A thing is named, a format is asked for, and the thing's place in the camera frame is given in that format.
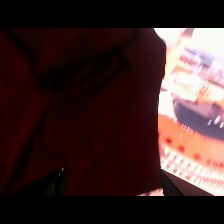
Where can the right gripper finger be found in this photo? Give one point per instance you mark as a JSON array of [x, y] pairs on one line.
[[56, 186]]

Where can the dark red garment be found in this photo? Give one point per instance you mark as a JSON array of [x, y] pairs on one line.
[[100, 110]]

